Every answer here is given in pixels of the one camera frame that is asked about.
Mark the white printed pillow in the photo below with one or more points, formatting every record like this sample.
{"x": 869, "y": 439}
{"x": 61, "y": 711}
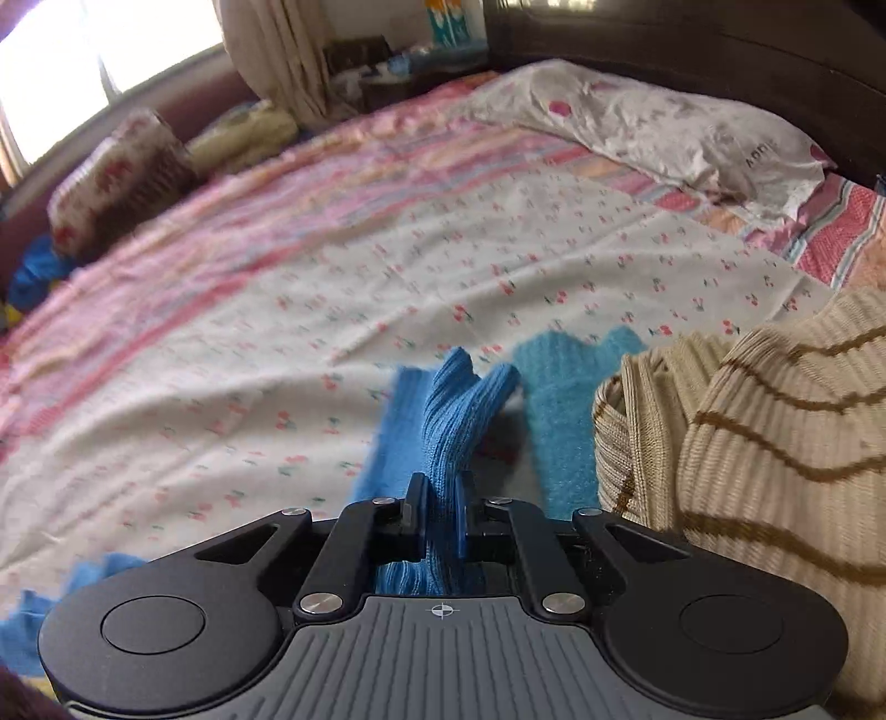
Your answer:
{"x": 657, "y": 124}

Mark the flower-print box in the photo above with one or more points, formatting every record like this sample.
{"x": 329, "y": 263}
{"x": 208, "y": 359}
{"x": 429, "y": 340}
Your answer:
{"x": 453, "y": 21}

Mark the beige brown-striped knit sweater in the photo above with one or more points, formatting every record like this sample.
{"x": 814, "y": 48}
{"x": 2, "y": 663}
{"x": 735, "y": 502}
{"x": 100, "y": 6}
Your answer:
{"x": 761, "y": 443}

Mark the dark maroon window bench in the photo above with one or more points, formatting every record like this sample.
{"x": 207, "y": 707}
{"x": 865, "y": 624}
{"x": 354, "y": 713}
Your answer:
{"x": 194, "y": 104}

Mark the window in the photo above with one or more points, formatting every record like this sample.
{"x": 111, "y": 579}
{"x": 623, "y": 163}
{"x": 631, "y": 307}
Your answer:
{"x": 90, "y": 55}

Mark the beige curtain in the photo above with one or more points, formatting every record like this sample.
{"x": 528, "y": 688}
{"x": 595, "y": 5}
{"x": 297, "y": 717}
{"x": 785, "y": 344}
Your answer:
{"x": 277, "y": 55}

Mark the dark red cloth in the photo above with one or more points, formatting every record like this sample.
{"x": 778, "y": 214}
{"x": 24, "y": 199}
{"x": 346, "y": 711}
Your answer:
{"x": 21, "y": 696}

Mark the dark wooden nightstand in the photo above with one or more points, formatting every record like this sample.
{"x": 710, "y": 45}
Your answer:
{"x": 394, "y": 76}

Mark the teal fuzzy garment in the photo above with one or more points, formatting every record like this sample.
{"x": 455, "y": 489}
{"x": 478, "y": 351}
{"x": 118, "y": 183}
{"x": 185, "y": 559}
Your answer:
{"x": 561, "y": 408}

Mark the crumpled blue cloth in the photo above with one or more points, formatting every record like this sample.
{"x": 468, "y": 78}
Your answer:
{"x": 38, "y": 270}

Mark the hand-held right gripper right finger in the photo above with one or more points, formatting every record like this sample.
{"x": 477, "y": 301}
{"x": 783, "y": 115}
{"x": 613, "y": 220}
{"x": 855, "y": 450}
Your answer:
{"x": 461, "y": 518}

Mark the rolled red floral quilt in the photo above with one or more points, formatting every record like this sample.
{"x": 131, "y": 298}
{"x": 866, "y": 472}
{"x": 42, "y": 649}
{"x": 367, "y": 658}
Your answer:
{"x": 118, "y": 180}

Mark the pale yellow pillow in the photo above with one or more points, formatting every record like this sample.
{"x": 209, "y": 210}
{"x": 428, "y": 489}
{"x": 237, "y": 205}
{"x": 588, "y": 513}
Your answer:
{"x": 242, "y": 135}

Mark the dark wooden headboard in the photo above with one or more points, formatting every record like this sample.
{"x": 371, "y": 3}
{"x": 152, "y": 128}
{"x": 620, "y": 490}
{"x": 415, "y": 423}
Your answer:
{"x": 692, "y": 48}

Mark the cherry print bed sheet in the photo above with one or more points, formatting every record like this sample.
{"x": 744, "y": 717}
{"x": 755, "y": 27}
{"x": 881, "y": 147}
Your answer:
{"x": 291, "y": 187}

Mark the blue knit sweater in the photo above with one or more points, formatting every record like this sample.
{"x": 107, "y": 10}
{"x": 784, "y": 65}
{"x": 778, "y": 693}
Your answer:
{"x": 450, "y": 422}

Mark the white cherry-print bed sheet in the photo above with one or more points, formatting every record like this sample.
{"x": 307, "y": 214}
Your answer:
{"x": 387, "y": 277}

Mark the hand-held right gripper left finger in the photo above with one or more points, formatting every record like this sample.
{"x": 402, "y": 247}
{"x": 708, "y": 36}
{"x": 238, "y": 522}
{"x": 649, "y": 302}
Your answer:
{"x": 416, "y": 518}

